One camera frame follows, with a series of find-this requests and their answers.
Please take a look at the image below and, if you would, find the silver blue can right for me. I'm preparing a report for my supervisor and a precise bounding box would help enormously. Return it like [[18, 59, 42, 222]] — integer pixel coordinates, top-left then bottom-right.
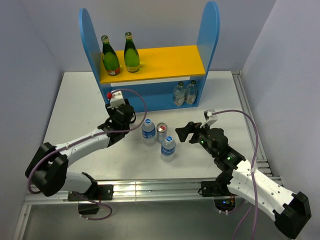
[[156, 122, 168, 144]]

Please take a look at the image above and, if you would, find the blue label water bottle front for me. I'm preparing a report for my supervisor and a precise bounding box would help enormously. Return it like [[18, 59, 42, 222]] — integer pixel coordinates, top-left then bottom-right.
[[160, 136, 176, 163]]

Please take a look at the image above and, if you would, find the clear soda water bottle right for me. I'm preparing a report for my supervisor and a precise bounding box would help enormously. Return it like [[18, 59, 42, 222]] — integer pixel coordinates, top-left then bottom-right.
[[185, 80, 198, 105]]

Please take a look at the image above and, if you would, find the green glass bottle orange label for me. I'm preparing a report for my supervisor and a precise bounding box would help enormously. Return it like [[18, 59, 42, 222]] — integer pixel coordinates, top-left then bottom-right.
[[101, 35, 121, 76]]

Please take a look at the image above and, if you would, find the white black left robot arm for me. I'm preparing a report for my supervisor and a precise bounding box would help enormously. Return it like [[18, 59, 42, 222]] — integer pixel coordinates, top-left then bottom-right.
[[25, 98, 136, 200]]

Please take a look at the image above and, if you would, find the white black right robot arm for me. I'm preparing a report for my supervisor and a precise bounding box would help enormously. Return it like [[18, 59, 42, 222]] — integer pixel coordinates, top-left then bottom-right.
[[175, 121, 312, 239]]

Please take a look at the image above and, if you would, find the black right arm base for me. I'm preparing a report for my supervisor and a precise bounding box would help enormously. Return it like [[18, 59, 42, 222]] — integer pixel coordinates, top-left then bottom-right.
[[198, 180, 236, 212]]

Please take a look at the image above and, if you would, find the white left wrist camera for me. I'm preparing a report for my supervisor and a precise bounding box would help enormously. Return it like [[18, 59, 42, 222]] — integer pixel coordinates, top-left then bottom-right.
[[106, 90, 125, 109]]

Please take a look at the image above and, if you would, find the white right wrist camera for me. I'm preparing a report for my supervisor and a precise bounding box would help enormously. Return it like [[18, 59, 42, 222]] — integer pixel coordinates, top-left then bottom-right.
[[200, 109, 218, 128]]

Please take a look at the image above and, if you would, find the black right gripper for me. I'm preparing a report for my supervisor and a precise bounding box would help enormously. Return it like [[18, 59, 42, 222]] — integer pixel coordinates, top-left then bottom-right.
[[175, 120, 218, 158]]

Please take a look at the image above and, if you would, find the blue and yellow shelf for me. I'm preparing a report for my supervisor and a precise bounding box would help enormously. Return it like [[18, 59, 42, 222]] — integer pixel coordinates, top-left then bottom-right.
[[78, 1, 220, 111]]

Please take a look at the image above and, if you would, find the aluminium right rail frame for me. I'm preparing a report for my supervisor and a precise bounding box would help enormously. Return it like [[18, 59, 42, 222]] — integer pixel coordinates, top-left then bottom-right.
[[231, 70, 273, 176]]

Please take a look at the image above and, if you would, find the clear soda water bottle left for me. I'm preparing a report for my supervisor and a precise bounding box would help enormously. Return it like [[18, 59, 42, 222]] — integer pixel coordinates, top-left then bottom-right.
[[173, 81, 186, 106]]

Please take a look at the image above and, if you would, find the aluminium rail frame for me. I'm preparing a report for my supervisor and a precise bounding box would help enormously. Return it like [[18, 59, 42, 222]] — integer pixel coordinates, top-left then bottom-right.
[[231, 70, 273, 176], [12, 174, 285, 240]]

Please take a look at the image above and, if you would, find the aluminium front rail frame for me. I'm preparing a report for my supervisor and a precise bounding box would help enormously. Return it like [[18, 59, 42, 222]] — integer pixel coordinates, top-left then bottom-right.
[[12, 174, 285, 240]]

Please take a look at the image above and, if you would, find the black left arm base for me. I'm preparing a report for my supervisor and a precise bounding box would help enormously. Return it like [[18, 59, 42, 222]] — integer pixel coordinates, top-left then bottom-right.
[[67, 184, 114, 216]]

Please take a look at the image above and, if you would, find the blue label water bottle rear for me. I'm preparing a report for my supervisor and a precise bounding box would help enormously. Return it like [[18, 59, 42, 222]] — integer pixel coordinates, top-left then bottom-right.
[[141, 118, 156, 146]]

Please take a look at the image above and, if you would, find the blue label water bottle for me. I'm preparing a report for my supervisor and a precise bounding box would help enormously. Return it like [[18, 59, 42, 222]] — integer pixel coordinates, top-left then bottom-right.
[[160, 136, 176, 163], [141, 118, 156, 146]]

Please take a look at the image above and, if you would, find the clear soda water bottle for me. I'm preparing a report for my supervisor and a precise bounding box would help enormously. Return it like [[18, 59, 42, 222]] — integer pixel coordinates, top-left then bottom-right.
[[185, 80, 198, 105], [173, 81, 186, 106]]

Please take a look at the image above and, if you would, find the green glass bottle gold cap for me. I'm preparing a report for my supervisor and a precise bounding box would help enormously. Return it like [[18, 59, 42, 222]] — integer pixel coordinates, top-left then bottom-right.
[[124, 31, 140, 73]]

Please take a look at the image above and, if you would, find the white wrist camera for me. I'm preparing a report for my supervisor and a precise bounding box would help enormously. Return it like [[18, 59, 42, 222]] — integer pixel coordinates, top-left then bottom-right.
[[200, 109, 218, 128], [106, 90, 125, 109]]

